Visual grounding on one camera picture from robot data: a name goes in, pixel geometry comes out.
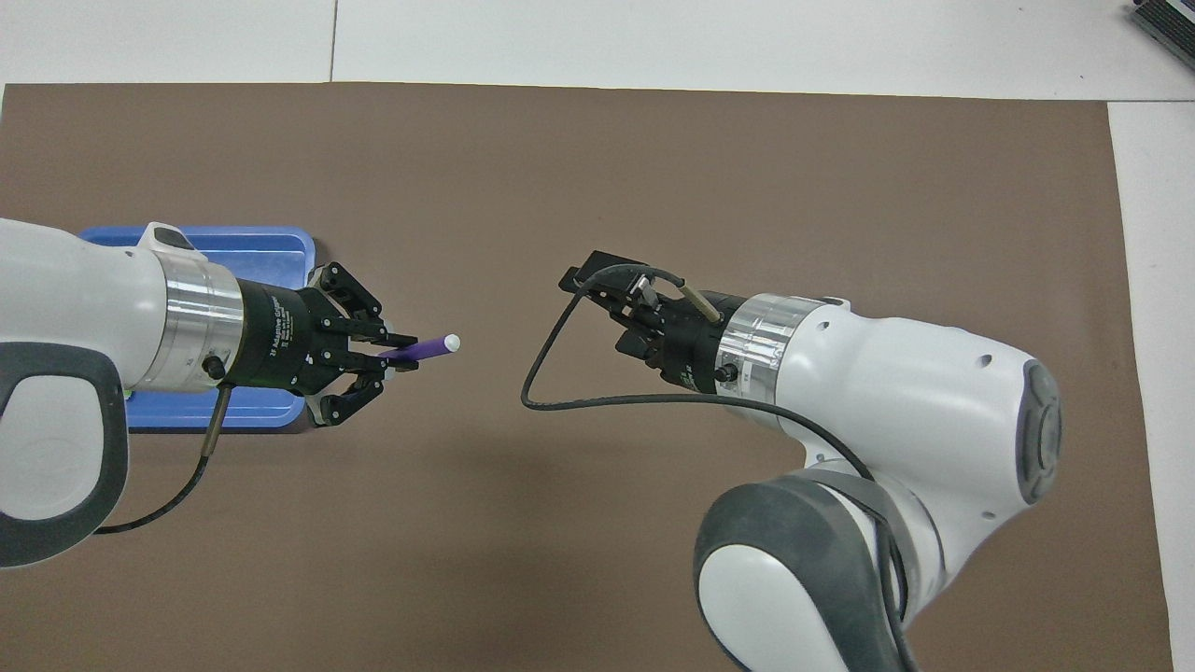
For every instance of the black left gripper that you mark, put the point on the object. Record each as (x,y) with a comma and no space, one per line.
(275,338)

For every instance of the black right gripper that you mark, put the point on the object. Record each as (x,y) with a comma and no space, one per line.
(691,345)

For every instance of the purple pen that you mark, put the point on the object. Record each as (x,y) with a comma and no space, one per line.
(425,348)

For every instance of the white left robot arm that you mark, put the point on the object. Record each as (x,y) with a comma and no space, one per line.
(75,299)

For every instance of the blue plastic tray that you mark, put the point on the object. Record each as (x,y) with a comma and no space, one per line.
(271,252)

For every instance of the brown table mat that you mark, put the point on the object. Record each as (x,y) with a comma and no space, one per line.
(560,523)

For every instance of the grey ribbed device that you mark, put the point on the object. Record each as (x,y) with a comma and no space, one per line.
(1167,23)

